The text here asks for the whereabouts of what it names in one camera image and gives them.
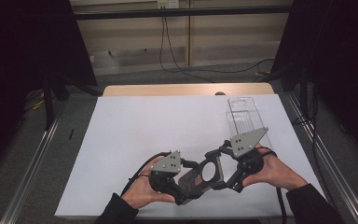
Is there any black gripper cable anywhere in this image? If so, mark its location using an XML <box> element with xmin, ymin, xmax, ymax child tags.
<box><xmin>119</xmin><ymin>150</ymin><xmax>172</xmax><ymax>198</ymax></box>
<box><xmin>255</xmin><ymin>146</ymin><xmax>289</xmax><ymax>224</ymax></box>

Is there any black horizontal bar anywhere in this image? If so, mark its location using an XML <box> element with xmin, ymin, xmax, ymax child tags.
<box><xmin>73</xmin><ymin>5</ymin><xmax>294</xmax><ymax>21</ymax></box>

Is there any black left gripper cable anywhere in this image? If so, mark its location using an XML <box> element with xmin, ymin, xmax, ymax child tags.
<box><xmin>119</xmin><ymin>150</ymin><xmax>172</xmax><ymax>198</ymax></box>

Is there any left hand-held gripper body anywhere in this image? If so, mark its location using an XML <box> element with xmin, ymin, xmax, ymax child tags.
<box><xmin>148</xmin><ymin>149</ymin><xmax>188</xmax><ymax>203</ymax></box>

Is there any black wall cable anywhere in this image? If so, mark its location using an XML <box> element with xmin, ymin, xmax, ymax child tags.
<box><xmin>158</xmin><ymin>16</ymin><xmax>216</xmax><ymax>84</ymax></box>

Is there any metal floor rail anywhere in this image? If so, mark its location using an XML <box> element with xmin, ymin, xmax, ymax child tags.
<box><xmin>283</xmin><ymin>92</ymin><xmax>358</xmax><ymax>224</ymax></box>
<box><xmin>0</xmin><ymin>104</ymin><xmax>67</xmax><ymax>224</ymax></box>

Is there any black tripod stand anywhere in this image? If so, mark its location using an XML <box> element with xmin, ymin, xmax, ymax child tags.
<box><xmin>41</xmin><ymin>72</ymin><xmax>104</xmax><ymax>132</ymax></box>

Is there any person's left hand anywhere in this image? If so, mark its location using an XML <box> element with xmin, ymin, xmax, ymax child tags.
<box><xmin>129</xmin><ymin>156</ymin><xmax>177</xmax><ymax>210</ymax></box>

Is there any white wall socket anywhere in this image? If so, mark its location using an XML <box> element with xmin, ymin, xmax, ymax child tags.
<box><xmin>157</xmin><ymin>0</ymin><xmax>180</xmax><ymax>9</ymax></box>

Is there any person's right hand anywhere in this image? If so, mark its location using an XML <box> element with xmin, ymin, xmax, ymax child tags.
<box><xmin>241</xmin><ymin>143</ymin><xmax>310</xmax><ymax>191</ymax></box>

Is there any black curtain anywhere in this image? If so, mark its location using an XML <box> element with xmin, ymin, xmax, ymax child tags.
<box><xmin>271</xmin><ymin>0</ymin><xmax>358</xmax><ymax>164</ymax></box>
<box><xmin>0</xmin><ymin>0</ymin><xmax>98</xmax><ymax>176</ymax></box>

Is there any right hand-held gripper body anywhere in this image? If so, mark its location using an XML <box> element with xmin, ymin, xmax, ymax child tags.
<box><xmin>218</xmin><ymin>126</ymin><xmax>269</xmax><ymax>189</ymax></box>

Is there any long black floor cable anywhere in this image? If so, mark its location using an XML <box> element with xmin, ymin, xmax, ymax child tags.
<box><xmin>163</xmin><ymin>16</ymin><xmax>276</xmax><ymax>75</ymax></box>

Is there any clear plastic container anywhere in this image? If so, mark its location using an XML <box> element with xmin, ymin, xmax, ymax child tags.
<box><xmin>226</xmin><ymin>96</ymin><xmax>275</xmax><ymax>151</ymax></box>

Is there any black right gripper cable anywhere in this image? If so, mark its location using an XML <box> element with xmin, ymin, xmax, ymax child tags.
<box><xmin>255</xmin><ymin>146</ymin><xmax>289</xmax><ymax>224</ymax></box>

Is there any white table sheet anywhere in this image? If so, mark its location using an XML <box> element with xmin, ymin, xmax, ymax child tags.
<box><xmin>54</xmin><ymin>93</ymin><xmax>327</xmax><ymax>218</ymax></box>

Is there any yellow cable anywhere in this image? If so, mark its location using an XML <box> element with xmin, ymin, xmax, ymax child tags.
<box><xmin>24</xmin><ymin>89</ymin><xmax>46</xmax><ymax>111</ymax></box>

